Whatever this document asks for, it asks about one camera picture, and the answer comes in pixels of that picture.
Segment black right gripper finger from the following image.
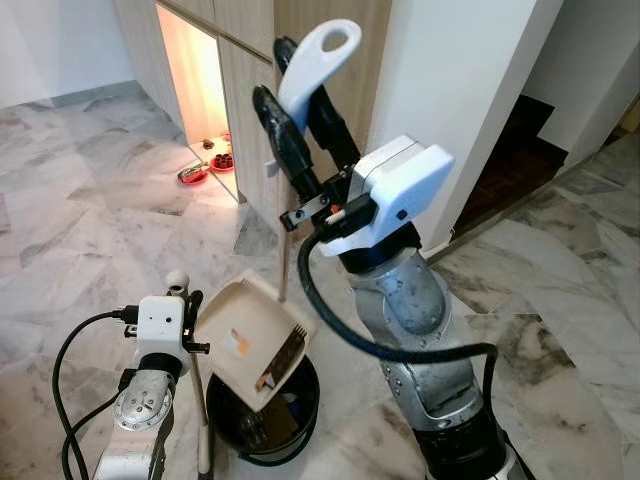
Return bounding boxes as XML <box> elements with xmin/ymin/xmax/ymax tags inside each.
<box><xmin>253</xmin><ymin>86</ymin><xmax>323</xmax><ymax>199</ymax></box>
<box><xmin>273</xmin><ymin>37</ymin><xmax>361</xmax><ymax>173</ymax></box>

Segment wooden broom with white knob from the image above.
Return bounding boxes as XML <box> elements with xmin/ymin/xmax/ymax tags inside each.
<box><xmin>166</xmin><ymin>271</ymin><xmax>214</xmax><ymax>476</ymax></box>

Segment beige long-handled dustpan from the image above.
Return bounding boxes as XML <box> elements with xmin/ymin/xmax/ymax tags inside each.
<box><xmin>195</xmin><ymin>18</ymin><xmax>363</xmax><ymax>413</ymax></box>

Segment dark brown scrap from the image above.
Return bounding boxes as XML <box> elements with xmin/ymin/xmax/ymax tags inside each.
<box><xmin>255</xmin><ymin>335</ymin><xmax>306</xmax><ymax>393</ymax></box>

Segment light wood panel cabinet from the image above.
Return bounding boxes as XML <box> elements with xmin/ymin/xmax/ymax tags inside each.
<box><xmin>115</xmin><ymin>0</ymin><xmax>393</xmax><ymax>206</ymax></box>

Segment dark wooden stairs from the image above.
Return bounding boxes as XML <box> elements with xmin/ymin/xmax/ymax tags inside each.
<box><xmin>455</xmin><ymin>95</ymin><xmax>561</xmax><ymax>236</ymax></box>

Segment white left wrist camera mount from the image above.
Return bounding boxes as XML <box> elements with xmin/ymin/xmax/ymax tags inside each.
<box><xmin>135</xmin><ymin>295</ymin><xmax>193</xmax><ymax>376</ymax></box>

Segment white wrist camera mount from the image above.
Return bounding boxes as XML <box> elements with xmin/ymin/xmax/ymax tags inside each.
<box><xmin>135</xmin><ymin>295</ymin><xmax>193</xmax><ymax>376</ymax></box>
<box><xmin>320</xmin><ymin>135</ymin><xmax>456</xmax><ymax>256</ymax></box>

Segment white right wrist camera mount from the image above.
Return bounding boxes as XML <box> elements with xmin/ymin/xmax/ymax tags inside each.
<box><xmin>320</xmin><ymin>135</ymin><xmax>456</xmax><ymax>256</ymax></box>

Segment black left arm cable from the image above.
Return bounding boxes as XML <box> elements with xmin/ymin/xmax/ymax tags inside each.
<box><xmin>52</xmin><ymin>308</ymin><xmax>141</xmax><ymax>480</ymax></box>

